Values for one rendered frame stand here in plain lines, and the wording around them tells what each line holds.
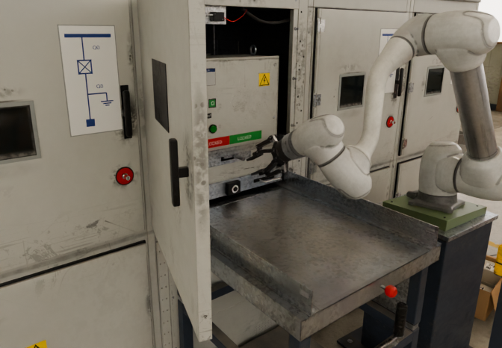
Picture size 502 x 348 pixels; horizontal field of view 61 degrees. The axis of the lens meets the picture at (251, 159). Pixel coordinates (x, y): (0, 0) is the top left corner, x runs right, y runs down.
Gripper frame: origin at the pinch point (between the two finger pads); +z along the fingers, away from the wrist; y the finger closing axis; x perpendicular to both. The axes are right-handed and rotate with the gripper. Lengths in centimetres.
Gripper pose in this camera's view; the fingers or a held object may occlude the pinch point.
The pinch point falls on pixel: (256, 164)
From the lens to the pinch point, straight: 154.1
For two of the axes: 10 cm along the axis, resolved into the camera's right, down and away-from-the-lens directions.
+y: 3.0, 9.5, -1.2
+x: 7.9, -1.7, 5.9
